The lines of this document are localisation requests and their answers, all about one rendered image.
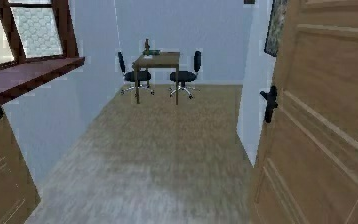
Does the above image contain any black office chair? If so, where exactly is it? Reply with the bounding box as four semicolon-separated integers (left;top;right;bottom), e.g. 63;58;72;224
117;50;156;97
168;50;203;100

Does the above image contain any brown wooden table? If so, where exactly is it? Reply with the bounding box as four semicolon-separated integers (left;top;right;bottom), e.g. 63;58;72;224
131;51;181;106

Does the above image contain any brown framed window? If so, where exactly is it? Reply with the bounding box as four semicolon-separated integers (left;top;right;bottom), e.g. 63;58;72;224
0;0;86;112

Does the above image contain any dark framed wall picture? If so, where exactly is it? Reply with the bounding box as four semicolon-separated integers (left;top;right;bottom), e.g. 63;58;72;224
263;0;289;58

